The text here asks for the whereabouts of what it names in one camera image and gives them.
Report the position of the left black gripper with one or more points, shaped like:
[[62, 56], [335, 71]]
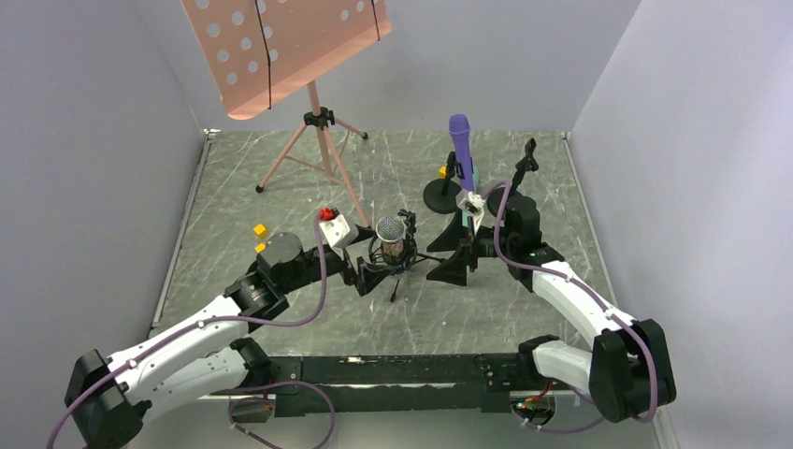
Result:
[[357, 270]]

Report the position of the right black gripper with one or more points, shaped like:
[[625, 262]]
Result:
[[467, 246]]

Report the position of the glitter silver microphone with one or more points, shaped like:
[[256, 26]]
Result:
[[391, 231]]

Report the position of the teal microphone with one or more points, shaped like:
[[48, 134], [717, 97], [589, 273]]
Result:
[[465, 219]]

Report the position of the black tripod shock mount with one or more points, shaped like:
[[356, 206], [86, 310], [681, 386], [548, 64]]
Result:
[[411, 254]]

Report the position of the black round-base mic stand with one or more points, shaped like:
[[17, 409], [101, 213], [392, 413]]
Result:
[[439, 195]]

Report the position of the purple microphone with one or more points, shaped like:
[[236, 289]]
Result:
[[459, 130]]

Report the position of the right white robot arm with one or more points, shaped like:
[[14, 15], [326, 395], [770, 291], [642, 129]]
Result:
[[625, 368]]

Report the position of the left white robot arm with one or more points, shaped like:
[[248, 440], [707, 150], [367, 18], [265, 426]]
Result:
[[111, 397]]

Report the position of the pink music stand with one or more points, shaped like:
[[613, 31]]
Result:
[[260, 52]]

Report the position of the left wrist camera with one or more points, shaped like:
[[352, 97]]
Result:
[[337, 230]]

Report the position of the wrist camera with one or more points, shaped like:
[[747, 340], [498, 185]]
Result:
[[471, 203], [337, 230]]

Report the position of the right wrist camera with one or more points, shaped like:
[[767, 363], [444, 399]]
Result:
[[471, 203]]

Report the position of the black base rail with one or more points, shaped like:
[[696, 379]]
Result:
[[299, 385]]

